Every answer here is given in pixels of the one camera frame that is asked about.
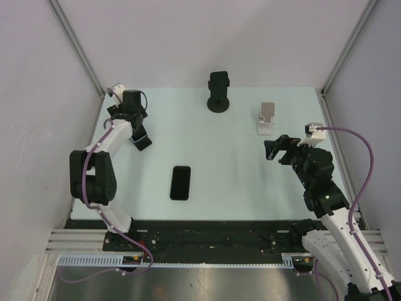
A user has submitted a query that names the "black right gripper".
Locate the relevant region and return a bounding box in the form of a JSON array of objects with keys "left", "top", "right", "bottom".
[{"left": 264, "top": 134, "right": 317, "bottom": 189}]

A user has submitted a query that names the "white phone stand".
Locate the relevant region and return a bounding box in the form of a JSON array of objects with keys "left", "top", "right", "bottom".
[{"left": 257, "top": 102, "right": 276, "bottom": 135}]

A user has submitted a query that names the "black phone stand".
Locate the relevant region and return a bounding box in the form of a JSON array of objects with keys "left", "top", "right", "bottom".
[{"left": 130, "top": 136, "right": 152, "bottom": 151}]

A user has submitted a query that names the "black phone light blue case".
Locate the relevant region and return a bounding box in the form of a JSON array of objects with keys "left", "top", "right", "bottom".
[{"left": 130, "top": 134, "right": 148, "bottom": 144}]

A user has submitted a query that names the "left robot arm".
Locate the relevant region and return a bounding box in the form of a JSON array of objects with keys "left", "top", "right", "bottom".
[{"left": 69, "top": 85, "right": 152, "bottom": 251}]

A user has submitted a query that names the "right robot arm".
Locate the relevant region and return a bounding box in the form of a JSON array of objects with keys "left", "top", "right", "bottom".
[{"left": 264, "top": 135, "right": 400, "bottom": 300}]

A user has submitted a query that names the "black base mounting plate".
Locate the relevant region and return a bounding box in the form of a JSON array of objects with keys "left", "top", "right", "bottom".
[{"left": 64, "top": 218, "right": 330, "bottom": 264}]

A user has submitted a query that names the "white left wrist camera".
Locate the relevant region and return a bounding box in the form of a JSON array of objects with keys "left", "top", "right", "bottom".
[{"left": 107, "top": 83, "right": 126, "bottom": 106}]

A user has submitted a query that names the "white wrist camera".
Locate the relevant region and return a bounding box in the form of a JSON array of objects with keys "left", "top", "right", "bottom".
[
  {"left": 297, "top": 122, "right": 326, "bottom": 147},
  {"left": 107, "top": 83, "right": 126, "bottom": 106}
]

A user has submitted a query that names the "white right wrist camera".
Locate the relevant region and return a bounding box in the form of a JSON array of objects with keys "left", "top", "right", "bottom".
[{"left": 297, "top": 122, "right": 326, "bottom": 147}]

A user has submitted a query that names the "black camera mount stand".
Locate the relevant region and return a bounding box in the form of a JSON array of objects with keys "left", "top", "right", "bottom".
[{"left": 207, "top": 71, "right": 230, "bottom": 113}]

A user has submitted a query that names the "left aluminium frame post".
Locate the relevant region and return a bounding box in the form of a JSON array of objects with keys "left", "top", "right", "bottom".
[{"left": 46, "top": 0, "right": 105, "bottom": 98}]

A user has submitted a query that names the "aluminium frame post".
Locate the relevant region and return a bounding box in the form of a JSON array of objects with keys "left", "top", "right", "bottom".
[
  {"left": 320, "top": 0, "right": 380, "bottom": 96},
  {"left": 46, "top": 0, "right": 105, "bottom": 98}
]

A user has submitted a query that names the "white slotted cable duct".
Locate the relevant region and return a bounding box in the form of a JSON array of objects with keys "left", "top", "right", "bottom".
[{"left": 58, "top": 252, "right": 313, "bottom": 268}]

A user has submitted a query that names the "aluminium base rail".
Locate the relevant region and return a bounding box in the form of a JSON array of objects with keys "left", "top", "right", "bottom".
[{"left": 46, "top": 229, "right": 107, "bottom": 254}]

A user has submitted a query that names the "right aluminium frame post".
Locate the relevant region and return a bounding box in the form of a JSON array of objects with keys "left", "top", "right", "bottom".
[{"left": 320, "top": 0, "right": 380, "bottom": 96}]

